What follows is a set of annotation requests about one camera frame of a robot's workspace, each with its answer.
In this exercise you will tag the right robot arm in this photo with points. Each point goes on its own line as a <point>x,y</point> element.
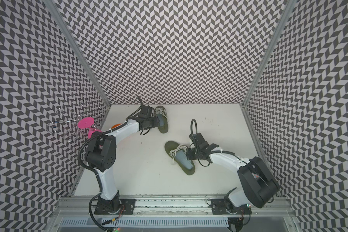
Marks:
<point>258,185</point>

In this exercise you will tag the blue insole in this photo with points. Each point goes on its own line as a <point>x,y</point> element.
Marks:
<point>182,161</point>

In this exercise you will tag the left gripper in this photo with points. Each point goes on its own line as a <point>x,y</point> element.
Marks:
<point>157,122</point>

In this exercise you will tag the wire glass rack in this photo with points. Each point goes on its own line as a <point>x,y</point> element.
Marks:
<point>67,125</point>

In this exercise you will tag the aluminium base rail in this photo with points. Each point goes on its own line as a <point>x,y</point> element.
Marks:
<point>172,206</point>

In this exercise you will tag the pink plastic wine glass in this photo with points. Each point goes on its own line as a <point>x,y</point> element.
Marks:
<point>88,126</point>

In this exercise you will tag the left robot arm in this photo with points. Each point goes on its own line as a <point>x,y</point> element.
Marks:
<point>101,154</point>

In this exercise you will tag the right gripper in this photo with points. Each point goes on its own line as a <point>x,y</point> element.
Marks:
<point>189,156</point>

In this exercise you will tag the green shoe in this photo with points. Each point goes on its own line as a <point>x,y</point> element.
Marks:
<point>171,148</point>
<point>161,114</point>

